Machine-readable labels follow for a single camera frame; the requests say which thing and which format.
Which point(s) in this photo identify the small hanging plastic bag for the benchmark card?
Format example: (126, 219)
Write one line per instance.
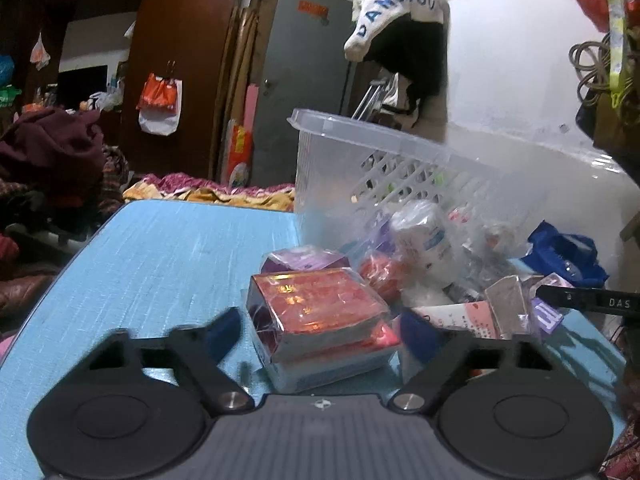
(40, 52)

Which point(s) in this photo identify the maroon cloth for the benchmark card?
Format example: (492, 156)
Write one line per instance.
(50, 145)

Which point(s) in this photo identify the clear plastic basket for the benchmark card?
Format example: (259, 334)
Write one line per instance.
(400, 145)

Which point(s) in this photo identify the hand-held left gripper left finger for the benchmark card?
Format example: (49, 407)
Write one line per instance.
(226, 329)

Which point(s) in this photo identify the leaning cardboard boards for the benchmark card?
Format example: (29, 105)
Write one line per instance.
(240, 60)

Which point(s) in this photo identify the purple box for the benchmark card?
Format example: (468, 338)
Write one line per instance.
(305, 259)

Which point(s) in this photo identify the orange and white plastic bag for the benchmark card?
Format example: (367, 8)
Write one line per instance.
(159, 105)

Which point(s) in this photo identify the white and black jacket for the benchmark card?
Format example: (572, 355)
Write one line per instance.
(400, 20)

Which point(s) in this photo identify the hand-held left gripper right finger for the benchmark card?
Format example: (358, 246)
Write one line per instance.
(417, 332)

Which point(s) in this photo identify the white bottle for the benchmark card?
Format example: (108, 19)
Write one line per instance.
(427, 240)

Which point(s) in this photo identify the floral blanket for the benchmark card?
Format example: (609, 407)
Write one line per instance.
(200, 190)

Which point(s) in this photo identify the brown hanging bag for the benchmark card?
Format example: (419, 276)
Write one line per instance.
(615, 130)

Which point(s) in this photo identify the red and blue box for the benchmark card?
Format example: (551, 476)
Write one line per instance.
(340, 365)

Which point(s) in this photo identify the pink paper roll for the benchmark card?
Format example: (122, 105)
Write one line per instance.
(250, 105)

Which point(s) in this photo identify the purple striped packet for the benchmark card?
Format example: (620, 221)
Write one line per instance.
(547, 317)

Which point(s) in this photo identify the dark wooden wardrobe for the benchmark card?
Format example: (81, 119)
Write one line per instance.
(190, 35)

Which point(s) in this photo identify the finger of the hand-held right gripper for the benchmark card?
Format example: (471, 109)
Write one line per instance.
(562, 296)

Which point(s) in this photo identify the pink and white card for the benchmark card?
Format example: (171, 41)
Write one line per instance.
(460, 320)

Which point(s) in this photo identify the red round packet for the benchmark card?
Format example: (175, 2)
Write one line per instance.
(382, 275)

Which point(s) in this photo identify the metal crutches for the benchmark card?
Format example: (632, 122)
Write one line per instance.
(370, 100)

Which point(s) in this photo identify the red and yellow bag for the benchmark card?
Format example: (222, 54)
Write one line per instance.
(240, 155)

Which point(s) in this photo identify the grey door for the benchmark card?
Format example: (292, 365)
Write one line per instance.
(305, 85)

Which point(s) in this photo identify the blue shopping bag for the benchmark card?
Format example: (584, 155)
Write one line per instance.
(560, 250)

